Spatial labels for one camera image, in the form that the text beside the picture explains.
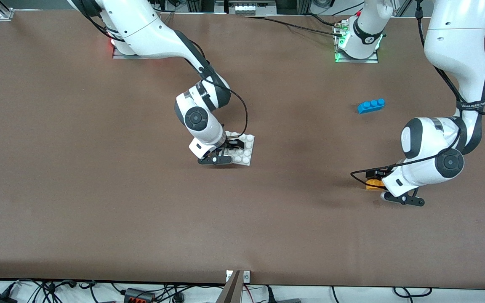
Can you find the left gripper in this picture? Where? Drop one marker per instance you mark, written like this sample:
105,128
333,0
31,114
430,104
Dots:
379,174

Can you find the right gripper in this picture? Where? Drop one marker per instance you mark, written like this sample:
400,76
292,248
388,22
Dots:
230,146

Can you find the yellow two-stud block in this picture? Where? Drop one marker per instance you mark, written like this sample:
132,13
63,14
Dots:
375,184

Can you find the white studded base plate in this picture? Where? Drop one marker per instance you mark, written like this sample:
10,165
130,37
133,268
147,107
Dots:
246,153

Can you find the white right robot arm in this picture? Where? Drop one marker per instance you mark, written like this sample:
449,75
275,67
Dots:
150,33

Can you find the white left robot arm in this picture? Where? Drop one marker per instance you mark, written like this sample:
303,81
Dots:
457,42

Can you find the blue three-stud block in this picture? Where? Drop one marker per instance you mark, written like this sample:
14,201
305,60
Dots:
371,106

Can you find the white terminal block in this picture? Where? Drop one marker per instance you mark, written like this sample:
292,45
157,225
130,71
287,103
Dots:
249,8

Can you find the black orange power adapter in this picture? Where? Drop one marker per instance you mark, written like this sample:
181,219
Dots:
139,296

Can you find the small metal bracket plate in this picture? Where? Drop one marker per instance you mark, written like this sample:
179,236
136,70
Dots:
246,276

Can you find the grey brown camera post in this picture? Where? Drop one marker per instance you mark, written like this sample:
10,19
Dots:
230,292

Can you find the aluminium corner bracket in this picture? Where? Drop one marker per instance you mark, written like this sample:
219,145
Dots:
6,14

